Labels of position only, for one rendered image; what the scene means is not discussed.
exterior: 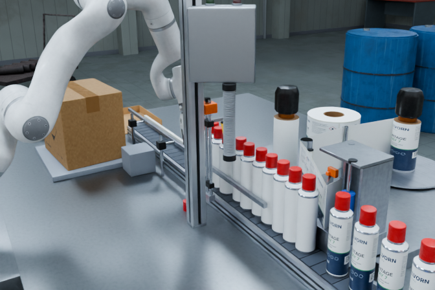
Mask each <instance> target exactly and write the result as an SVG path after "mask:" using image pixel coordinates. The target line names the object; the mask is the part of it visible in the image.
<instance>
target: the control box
mask: <svg viewBox="0 0 435 290"><path fill-rule="evenodd" d="M187 19H188V59H189V80H190V82H192V83H254V82H255V74H256V5H213V6H206V5H202V6H190V7H189V8H187Z"/></svg>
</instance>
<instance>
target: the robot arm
mask: <svg viewBox="0 0 435 290"><path fill-rule="evenodd" d="M74 2H75V3H76V5H77V6H78V7H79V8H81V9H82V11H81V12H80V13H79V14H78V15H77V16H76V17H74V18H73V19H71V20H70V21H69V22H67V23H66V24H64V25H63V26H61V27H60V28H59V29H58V30H57V31H56V32H55V33H54V35H53V36H52V37H51V39H50V41H49V42H48V44H47V46H46V47H45V49H44V50H43V52H42V54H41V56H40V58H39V60H38V63H37V65H36V69H35V71H34V75H33V78H32V81H31V84H30V86H29V88H28V87H25V86H23V85H16V84H15V85H9V86H6V87H5V88H3V89H2V90H0V177H1V176H2V175H3V174H4V173H5V171H6V170H7V169H8V167H9V166H10V165H11V163H12V161H13V159H14V155H15V151H16V145H17V140H19V141H21V142H24V143H36V142H39V141H41V140H43V139H45V138H46V137H47V136H48V135H49V134H50V132H51V131H52V129H53V128H54V125H55V123H56V121H57V118H58V115H59V112H60V109H61V105H62V102H63V97H64V95H65V91H66V88H67V85H68V83H69V80H70V79H71V76H72V75H73V72H74V71H75V69H76V68H77V66H78V64H79V63H80V62H81V60H82V58H83V57H84V56H85V54H86V53H87V51H88V50H89V49H90V48H91V47H92V46H93V45H94V44H95V43H97V42H98V41H100V40H101V39H102V38H104V37H106V36H107V35H108V34H110V33H112V31H114V30H115V29H116V28H117V27H118V26H119V24H121V22H122V20H123V19H124V17H125V15H126V12H127V10H139V11H141V12H142V15H143V16H144V19H145V21H146V24H147V26H148V28H149V30H150V33H151V35H152V37H153V40H154V42H155V44H156V46H157V48H158V51H159V53H158V55H157V57H156V58H155V60H154V62H153V64H152V66H151V71H150V80H151V84H152V86H153V88H154V90H155V93H156V95H157V96H158V98H159V99H160V100H172V99H177V101H178V104H179V110H180V111H182V110H183V97H182V79H181V65H178V66H176V67H174V68H173V69H172V73H173V77H172V78H165V77H164V75H163V73H162V72H163V70H164V69H165V68H166V67H167V66H169V65H170V64H172V63H174V62H176V61H177V60H180V59H181V44H180V31H179V27H178V26H177V22H176V20H175V17H174V15H173V12H172V9H171V7H170V4H169V1H168V0H74Z"/></svg>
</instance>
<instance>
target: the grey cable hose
mask: <svg viewBox="0 0 435 290"><path fill-rule="evenodd" d="M222 90H223V160H224V161H226V162H233V161H235V160H236V136H235V135H236V131H235V130H236V126H235V125H236V121H235V119H236V116H235V114H236V110H235V109H236V108H235V107H236V105H235V104H236V103H235V102H236V101H235V100H236V98H235V97H236V96H235V95H236V94H235V93H236V92H235V91H236V83H222Z"/></svg>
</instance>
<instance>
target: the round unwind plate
mask: <svg viewBox="0 0 435 290"><path fill-rule="evenodd" d="M415 168H416V169H415V171H413V172H411V173H400V172H395V171H392V178H391V185H390V186H394V187H398V188H408V189H427V188H435V161H433V160H431V159H428V158H426V157H422V156H419V155H417V158H416V167H415Z"/></svg>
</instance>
